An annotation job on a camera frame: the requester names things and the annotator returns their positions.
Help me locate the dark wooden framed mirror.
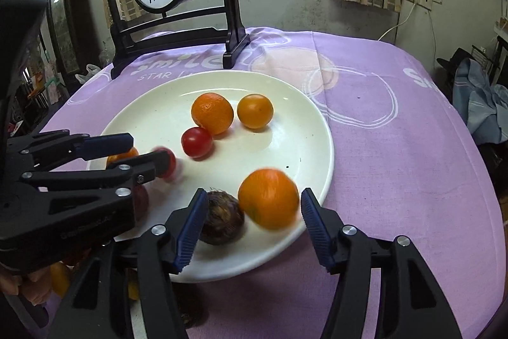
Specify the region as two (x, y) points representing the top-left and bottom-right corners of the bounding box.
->
(43, 0), (106, 85)

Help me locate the white plastic bag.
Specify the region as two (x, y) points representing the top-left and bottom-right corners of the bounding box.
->
(75, 64), (102, 83)

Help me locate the black hat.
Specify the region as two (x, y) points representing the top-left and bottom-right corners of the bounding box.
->
(437, 47), (471, 73)

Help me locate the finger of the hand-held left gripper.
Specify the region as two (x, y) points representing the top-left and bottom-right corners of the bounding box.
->
(23, 152), (166, 197)
(7, 130), (135, 169)

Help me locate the purple tomato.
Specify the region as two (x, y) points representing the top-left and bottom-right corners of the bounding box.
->
(133, 184), (150, 222)

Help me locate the white power cable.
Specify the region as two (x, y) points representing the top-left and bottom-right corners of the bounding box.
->
(377, 3), (417, 44)

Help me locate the yellow cherry tomato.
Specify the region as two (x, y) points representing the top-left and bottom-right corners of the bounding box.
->
(50, 261), (72, 298)

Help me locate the large orange cherry tomato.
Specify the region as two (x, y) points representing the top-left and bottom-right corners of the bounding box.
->
(237, 93), (274, 130)

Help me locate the white ceramic plate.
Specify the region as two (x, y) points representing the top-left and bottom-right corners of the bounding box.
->
(86, 70), (335, 283)

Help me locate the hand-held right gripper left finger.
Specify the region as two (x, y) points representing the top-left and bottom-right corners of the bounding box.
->
(48, 187), (209, 339)

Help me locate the red cherry tomato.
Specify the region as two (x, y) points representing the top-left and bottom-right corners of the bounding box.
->
(181, 127), (214, 159)
(153, 146), (178, 181)

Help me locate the purple printed tablecloth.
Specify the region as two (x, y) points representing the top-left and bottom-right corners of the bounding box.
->
(40, 27), (508, 339)

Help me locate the blue cloth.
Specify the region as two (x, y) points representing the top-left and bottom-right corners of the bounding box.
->
(452, 57), (508, 145)

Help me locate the brown water chestnut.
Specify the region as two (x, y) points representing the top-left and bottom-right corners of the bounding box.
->
(198, 190), (245, 245)
(177, 293), (209, 329)

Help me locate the person's left hand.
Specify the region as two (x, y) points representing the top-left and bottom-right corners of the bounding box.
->
(0, 265), (54, 306)

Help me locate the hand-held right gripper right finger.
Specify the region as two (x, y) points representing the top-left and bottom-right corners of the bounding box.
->
(300, 187), (463, 339)

